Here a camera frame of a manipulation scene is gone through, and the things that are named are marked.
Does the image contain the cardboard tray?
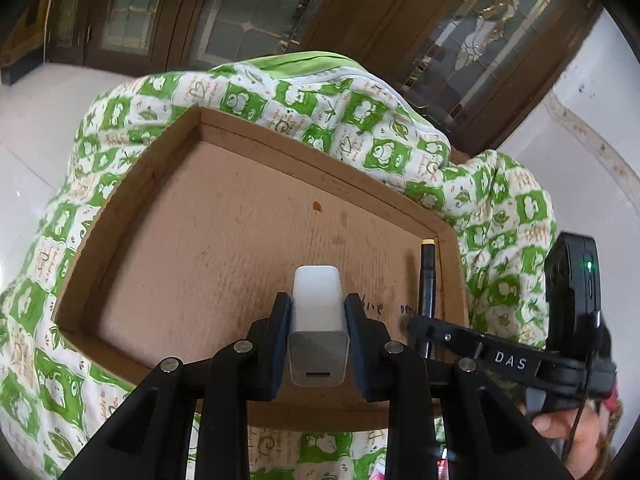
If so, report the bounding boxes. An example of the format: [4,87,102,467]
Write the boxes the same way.
[52,106,470,431]

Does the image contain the white charger adapter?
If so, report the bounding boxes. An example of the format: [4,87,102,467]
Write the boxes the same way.
[287,266,349,388]

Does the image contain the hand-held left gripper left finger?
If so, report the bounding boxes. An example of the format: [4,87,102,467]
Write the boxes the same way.
[60,292,293,480]

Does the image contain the green printed blanket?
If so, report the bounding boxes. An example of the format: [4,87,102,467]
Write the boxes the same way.
[0,51,558,480]

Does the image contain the person's right hand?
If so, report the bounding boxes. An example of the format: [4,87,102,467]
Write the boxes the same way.
[520,400,608,478]

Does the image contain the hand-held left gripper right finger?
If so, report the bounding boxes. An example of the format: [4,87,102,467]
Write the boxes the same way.
[344,292,576,480]

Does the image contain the black marker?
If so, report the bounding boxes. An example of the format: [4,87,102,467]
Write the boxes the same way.
[417,240,437,358]

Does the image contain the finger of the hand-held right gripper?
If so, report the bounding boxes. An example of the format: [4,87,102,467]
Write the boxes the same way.
[406,316,543,376]

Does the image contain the wooden glass-panel door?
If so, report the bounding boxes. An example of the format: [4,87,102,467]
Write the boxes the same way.
[165,0,351,68]
[85,0,176,68]
[395,0,608,153]

